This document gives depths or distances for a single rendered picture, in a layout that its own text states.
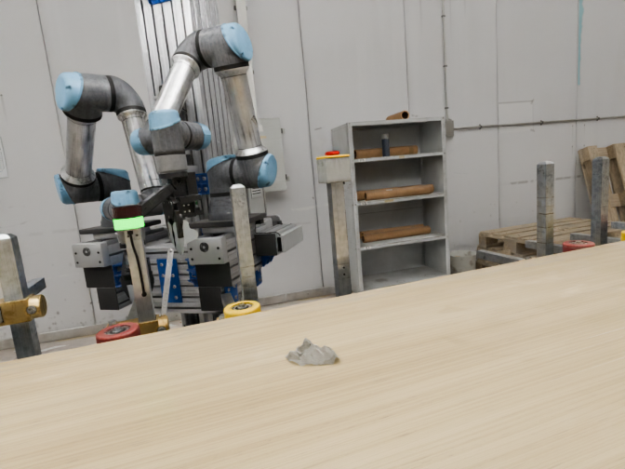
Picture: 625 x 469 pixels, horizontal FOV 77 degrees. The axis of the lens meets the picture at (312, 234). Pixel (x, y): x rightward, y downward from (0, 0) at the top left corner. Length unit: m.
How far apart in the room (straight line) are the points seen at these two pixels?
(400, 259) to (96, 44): 3.21
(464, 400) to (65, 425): 0.49
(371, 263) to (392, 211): 0.55
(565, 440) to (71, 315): 3.68
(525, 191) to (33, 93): 4.61
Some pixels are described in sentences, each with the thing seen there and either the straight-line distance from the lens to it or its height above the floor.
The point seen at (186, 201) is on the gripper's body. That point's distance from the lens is 1.05.
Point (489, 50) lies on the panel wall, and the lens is 4.67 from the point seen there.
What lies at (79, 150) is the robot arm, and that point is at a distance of 1.61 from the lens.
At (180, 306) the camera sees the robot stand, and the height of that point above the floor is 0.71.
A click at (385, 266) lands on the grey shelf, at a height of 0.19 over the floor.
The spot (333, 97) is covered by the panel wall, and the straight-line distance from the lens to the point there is 3.80.
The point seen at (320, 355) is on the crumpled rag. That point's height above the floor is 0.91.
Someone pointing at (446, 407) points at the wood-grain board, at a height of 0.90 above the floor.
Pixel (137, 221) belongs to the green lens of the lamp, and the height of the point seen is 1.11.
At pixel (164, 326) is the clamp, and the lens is 1.03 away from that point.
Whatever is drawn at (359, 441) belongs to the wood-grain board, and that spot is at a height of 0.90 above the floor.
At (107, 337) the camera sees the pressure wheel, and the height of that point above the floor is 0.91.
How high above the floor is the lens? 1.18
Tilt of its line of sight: 9 degrees down
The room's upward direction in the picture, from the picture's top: 5 degrees counter-clockwise
